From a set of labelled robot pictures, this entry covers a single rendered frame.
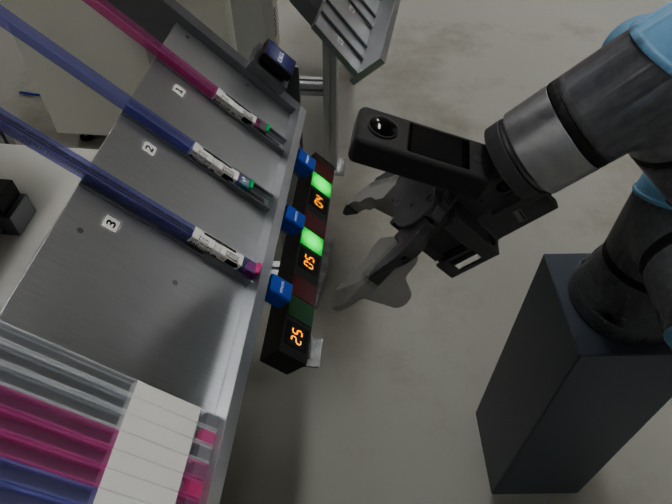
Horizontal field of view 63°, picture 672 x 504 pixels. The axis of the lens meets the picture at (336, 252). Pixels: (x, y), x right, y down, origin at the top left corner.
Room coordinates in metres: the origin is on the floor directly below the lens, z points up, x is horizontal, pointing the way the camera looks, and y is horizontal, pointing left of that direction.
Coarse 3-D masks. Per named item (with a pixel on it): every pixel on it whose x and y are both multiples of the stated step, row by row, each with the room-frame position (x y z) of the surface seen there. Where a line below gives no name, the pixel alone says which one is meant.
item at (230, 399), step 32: (288, 128) 0.63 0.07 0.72; (288, 160) 0.55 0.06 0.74; (288, 192) 0.50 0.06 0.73; (256, 256) 0.40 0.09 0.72; (256, 288) 0.34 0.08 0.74; (256, 320) 0.31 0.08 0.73; (224, 384) 0.24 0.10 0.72; (224, 416) 0.21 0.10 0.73; (224, 448) 0.18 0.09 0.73; (224, 480) 0.15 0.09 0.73
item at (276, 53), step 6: (270, 42) 0.71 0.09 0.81; (270, 48) 0.70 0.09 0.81; (276, 48) 0.71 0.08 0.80; (270, 54) 0.69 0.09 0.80; (276, 54) 0.69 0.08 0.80; (282, 54) 0.71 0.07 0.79; (276, 60) 0.68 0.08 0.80; (282, 60) 0.69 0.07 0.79; (288, 60) 0.70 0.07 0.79; (282, 66) 0.68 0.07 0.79; (288, 66) 0.69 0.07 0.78
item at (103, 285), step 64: (192, 64) 0.63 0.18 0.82; (128, 128) 0.47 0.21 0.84; (192, 128) 0.53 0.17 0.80; (192, 192) 0.44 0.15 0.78; (256, 192) 0.49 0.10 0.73; (64, 256) 0.30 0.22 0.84; (128, 256) 0.33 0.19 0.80; (192, 256) 0.36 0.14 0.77; (64, 320) 0.25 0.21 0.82; (128, 320) 0.27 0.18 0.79; (192, 320) 0.29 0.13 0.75; (192, 384) 0.23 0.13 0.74
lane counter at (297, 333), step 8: (288, 320) 0.35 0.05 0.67; (288, 328) 0.34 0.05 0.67; (296, 328) 0.34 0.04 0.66; (288, 336) 0.33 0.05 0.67; (296, 336) 0.34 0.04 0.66; (304, 336) 0.34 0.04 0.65; (288, 344) 0.32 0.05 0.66; (296, 344) 0.33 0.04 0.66; (304, 344) 0.33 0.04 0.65; (304, 352) 0.32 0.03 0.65
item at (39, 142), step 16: (0, 112) 0.39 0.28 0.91; (0, 128) 0.38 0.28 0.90; (16, 128) 0.38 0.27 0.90; (32, 128) 0.39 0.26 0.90; (32, 144) 0.38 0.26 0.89; (48, 144) 0.38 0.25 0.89; (64, 160) 0.38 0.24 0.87; (80, 160) 0.39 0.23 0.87; (80, 176) 0.38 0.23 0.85; (96, 176) 0.38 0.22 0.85; (112, 176) 0.39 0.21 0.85; (112, 192) 0.38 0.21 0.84; (128, 192) 0.38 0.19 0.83; (144, 208) 0.37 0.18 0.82; (160, 208) 0.38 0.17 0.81; (160, 224) 0.37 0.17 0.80; (176, 224) 0.37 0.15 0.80; (192, 224) 0.38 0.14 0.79; (240, 272) 0.37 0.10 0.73
